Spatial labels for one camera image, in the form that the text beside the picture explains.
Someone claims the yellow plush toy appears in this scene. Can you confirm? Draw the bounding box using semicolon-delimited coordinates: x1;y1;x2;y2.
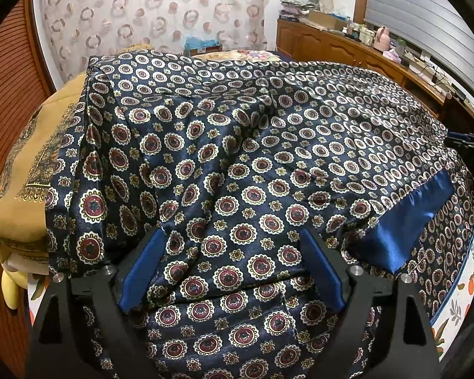
1;270;28;309

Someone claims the floral blanket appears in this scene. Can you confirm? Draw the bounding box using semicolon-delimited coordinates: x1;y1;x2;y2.
199;48;285;64

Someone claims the golden patterned folded cloth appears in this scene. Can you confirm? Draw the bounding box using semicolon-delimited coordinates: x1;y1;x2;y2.
0;43;155;261

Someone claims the grey window blind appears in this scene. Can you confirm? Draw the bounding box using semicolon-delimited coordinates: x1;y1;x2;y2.
363;0;474;99

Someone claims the wooden louvered wardrobe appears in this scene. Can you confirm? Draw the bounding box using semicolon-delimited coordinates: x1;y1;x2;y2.
0;0;58;364

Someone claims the pink thermos jug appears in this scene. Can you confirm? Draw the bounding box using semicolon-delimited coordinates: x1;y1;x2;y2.
373;26;392;52

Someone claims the sheer curtain with ring print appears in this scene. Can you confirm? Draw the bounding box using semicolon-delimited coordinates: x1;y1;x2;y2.
33;0;275;83

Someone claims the cream folded cloth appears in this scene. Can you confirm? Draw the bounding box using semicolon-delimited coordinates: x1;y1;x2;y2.
0;250;50;276

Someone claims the long wooden cabinet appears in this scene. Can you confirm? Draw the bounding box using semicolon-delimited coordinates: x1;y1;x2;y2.
276;18;474;135

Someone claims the orange fruit print bed sheet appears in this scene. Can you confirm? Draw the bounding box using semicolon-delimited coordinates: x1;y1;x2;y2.
27;221;474;366

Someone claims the blue cloth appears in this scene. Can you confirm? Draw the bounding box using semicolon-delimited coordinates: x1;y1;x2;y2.
185;35;218;50

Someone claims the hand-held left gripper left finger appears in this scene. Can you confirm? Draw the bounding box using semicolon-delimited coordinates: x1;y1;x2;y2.
26;227;168;379

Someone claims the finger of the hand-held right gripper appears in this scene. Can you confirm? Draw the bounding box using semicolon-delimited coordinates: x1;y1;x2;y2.
444;130;474;154

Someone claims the open cardboard box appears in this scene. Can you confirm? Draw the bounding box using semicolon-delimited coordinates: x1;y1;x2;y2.
300;10;336;30

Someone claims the navy circle-patterned satin garment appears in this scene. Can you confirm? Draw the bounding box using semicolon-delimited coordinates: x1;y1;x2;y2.
43;49;474;379

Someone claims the brown cardboard box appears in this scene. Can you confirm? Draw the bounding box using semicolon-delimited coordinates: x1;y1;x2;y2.
187;45;222;57

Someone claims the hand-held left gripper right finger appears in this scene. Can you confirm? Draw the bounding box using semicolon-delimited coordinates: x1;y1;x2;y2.
299;228;443;379

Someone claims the stack of folded clothes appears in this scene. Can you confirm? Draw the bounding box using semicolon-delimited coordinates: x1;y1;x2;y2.
280;0;314;20

